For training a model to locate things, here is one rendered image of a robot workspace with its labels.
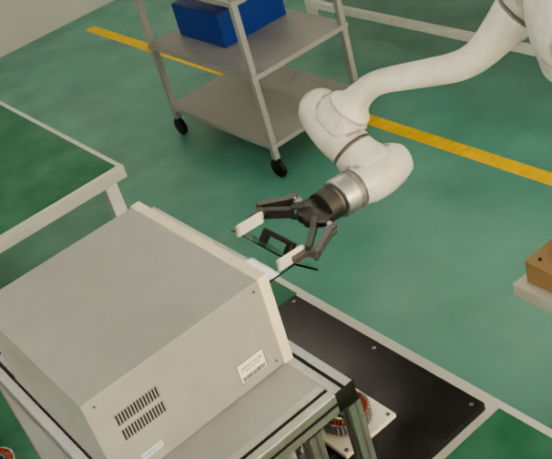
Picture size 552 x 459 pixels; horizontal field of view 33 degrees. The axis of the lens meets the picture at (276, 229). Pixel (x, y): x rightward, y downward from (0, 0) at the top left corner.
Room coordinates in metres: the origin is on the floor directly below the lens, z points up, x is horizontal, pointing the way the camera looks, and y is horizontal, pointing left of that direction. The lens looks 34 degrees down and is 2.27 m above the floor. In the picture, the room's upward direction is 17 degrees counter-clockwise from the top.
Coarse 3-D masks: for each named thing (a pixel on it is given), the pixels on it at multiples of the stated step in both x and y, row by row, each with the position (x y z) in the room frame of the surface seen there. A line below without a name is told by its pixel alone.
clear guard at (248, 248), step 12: (216, 240) 1.84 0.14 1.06; (228, 240) 1.82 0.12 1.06; (240, 240) 1.80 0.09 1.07; (252, 240) 1.79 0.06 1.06; (240, 252) 1.76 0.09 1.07; (252, 252) 1.74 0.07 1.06; (264, 252) 1.73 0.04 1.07; (276, 252) 1.73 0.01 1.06; (252, 264) 1.70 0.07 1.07; (264, 264) 1.69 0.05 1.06; (300, 264) 1.66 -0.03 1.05; (276, 276) 1.63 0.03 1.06
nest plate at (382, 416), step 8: (376, 408) 1.44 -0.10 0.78; (384, 408) 1.43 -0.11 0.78; (376, 416) 1.42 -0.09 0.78; (384, 416) 1.41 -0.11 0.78; (392, 416) 1.41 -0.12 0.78; (368, 424) 1.40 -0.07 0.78; (376, 424) 1.39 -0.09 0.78; (384, 424) 1.39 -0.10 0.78; (328, 432) 1.41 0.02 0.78; (376, 432) 1.38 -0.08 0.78; (328, 440) 1.39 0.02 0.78; (336, 440) 1.39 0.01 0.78; (344, 440) 1.38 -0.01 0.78; (336, 448) 1.36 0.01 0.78; (344, 448) 1.36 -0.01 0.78; (352, 448) 1.35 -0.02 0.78; (344, 456) 1.34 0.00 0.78
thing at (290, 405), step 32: (0, 384) 1.52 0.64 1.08; (256, 384) 1.26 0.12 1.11; (288, 384) 1.24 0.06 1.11; (320, 384) 1.21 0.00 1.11; (352, 384) 1.20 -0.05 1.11; (32, 416) 1.37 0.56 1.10; (224, 416) 1.21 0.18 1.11; (256, 416) 1.18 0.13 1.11; (288, 416) 1.16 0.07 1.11; (320, 416) 1.15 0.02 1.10; (64, 448) 1.25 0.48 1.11; (192, 448) 1.15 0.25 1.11; (224, 448) 1.13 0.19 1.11; (256, 448) 1.11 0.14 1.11; (288, 448) 1.12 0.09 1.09
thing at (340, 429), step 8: (360, 392) 1.47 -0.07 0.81; (368, 400) 1.44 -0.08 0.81; (368, 408) 1.42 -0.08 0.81; (336, 416) 1.44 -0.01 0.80; (368, 416) 1.40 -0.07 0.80; (328, 424) 1.40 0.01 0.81; (336, 424) 1.40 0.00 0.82; (344, 424) 1.39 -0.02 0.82; (336, 432) 1.39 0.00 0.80; (344, 432) 1.39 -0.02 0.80
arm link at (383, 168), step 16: (352, 144) 1.74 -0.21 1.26; (368, 144) 1.74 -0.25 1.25; (384, 144) 1.76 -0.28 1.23; (400, 144) 1.76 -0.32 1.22; (336, 160) 1.75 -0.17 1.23; (352, 160) 1.72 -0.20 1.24; (368, 160) 1.70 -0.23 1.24; (384, 160) 1.70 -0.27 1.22; (400, 160) 1.71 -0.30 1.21; (368, 176) 1.67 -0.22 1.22; (384, 176) 1.68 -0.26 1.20; (400, 176) 1.69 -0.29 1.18; (368, 192) 1.66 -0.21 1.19; (384, 192) 1.67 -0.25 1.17
